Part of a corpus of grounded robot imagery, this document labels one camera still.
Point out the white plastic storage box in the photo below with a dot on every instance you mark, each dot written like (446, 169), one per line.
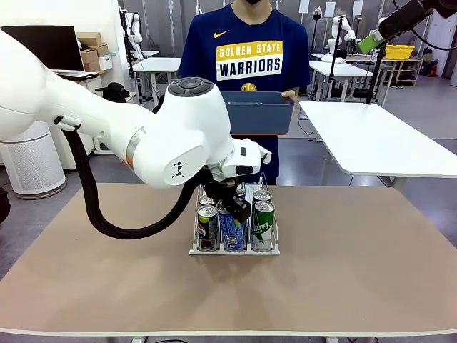
(106, 62)

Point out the white cabinet desk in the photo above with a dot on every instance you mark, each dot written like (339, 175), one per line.
(68, 150)

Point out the green Tsingtao beer can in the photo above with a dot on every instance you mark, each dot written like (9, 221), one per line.
(262, 227)
(262, 196)

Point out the person in blue Warriors shirt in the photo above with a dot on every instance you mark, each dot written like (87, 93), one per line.
(250, 35)

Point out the blue beverage can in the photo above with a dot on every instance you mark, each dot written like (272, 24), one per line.
(242, 192)
(228, 236)

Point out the white background desk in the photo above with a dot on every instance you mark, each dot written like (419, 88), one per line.
(157, 64)
(335, 68)

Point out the black wrist mount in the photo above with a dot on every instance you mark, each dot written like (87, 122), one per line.
(210, 177)
(448, 7)

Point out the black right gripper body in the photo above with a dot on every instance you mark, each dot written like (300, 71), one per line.
(407, 18)

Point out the white air purifier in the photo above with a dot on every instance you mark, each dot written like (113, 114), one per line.
(32, 168)

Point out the black laptop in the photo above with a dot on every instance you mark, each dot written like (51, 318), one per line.
(76, 75)

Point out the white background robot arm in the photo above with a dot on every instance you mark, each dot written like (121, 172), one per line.
(337, 34)
(134, 26)

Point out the brown cardboard box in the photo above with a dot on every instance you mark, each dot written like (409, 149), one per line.
(88, 56)
(89, 38)
(92, 66)
(103, 50)

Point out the black Pepsi can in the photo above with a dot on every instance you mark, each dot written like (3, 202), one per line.
(206, 201)
(208, 230)

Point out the black left wrist mount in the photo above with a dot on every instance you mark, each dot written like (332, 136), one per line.
(210, 177)

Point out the blue-grey plastic bin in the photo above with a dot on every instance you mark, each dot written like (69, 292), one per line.
(260, 118)

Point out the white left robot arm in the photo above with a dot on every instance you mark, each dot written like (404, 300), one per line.
(107, 118)

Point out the person's left hand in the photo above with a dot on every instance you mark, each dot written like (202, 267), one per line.
(290, 94)

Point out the wooden shelf rack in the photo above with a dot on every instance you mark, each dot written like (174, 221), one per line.
(407, 60)

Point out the black tripod stand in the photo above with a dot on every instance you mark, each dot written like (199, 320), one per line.
(376, 76)

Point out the yellow plastic crate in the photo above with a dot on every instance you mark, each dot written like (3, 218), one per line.
(400, 51)

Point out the black right wrist mount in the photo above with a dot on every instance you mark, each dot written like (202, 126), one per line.
(448, 7)

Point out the black hat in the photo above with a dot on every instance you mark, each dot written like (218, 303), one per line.
(116, 89)

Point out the black jacket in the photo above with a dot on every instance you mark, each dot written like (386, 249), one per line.
(159, 103)

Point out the red fire extinguisher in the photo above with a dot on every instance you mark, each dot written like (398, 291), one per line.
(432, 68)

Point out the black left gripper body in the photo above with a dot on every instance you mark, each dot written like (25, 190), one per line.
(240, 211)

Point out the white side table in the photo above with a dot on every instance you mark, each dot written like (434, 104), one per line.
(375, 143)

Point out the small white rolling table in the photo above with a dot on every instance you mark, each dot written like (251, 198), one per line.
(107, 151)

